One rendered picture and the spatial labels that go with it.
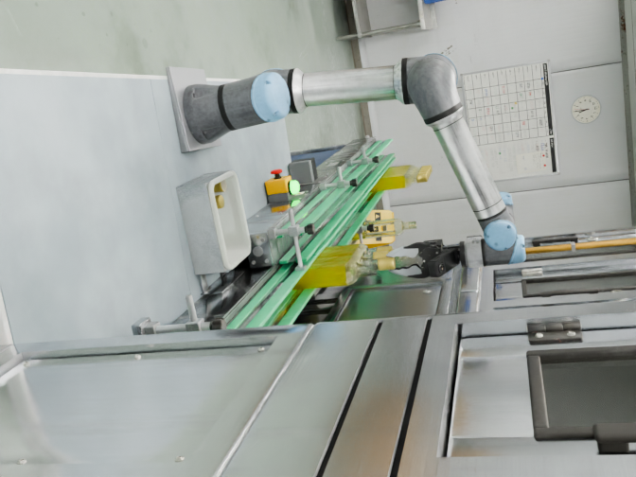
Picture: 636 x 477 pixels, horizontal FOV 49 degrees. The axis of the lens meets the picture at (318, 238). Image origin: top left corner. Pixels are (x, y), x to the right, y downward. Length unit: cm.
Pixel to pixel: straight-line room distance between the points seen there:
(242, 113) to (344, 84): 27
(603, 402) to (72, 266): 92
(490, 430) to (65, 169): 91
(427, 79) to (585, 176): 627
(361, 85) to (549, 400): 120
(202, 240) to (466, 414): 109
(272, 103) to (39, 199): 66
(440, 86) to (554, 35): 606
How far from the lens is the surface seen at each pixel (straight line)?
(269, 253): 185
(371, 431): 67
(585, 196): 791
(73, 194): 134
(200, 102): 174
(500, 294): 208
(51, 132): 132
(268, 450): 67
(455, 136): 166
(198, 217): 168
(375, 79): 178
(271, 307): 161
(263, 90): 169
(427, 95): 164
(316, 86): 181
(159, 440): 76
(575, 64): 771
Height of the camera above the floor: 152
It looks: 16 degrees down
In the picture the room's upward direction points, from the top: 84 degrees clockwise
